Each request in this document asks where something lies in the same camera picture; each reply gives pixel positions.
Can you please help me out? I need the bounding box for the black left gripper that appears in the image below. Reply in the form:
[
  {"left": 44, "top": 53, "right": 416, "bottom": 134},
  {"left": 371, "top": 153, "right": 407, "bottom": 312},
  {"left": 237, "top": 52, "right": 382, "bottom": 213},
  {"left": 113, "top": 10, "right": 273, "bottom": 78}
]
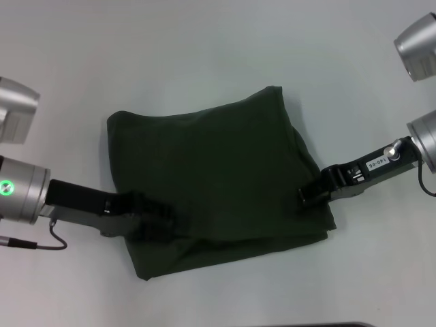
[{"left": 40, "top": 178, "right": 179, "bottom": 244}]

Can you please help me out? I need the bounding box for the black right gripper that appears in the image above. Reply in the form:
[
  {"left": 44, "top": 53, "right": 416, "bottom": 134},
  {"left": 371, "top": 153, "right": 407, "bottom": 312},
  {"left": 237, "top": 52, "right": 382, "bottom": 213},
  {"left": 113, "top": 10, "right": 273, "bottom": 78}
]
[{"left": 296, "top": 135, "right": 422, "bottom": 207}]

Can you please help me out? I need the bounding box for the dark green printed t-shirt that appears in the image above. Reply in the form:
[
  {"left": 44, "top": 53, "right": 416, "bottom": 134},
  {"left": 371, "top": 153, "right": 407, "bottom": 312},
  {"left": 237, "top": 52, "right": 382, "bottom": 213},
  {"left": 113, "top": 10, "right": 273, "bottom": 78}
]
[{"left": 105, "top": 85, "right": 339, "bottom": 282}]

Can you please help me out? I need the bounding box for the silver right cable connector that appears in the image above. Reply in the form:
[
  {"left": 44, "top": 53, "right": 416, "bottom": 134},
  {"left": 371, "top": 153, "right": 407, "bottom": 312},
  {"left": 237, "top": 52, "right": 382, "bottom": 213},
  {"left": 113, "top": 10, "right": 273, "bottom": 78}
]
[{"left": 382, "top": 140, "right": 403, "bottom": 161}]

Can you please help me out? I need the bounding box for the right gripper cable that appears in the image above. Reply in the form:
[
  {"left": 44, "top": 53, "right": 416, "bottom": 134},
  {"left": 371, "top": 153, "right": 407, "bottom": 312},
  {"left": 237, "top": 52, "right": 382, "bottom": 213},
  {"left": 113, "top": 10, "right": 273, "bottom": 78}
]
[{"left": 416, "top": 159, "right": 436, "bottom": 198}]

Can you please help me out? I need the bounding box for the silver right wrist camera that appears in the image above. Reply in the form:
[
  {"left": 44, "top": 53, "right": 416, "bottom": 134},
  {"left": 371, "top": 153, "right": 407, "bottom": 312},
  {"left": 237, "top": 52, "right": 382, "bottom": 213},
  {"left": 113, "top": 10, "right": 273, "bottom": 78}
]
[{"left": 393, "top": 12, "right": 436, "bottom": 83}]

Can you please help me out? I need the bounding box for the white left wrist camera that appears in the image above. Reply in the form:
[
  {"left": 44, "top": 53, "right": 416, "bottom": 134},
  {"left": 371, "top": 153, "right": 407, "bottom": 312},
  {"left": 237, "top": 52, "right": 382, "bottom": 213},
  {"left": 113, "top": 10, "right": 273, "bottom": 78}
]
[{"left": 0, "top": 76, "right": 42, "bottom": 146}]

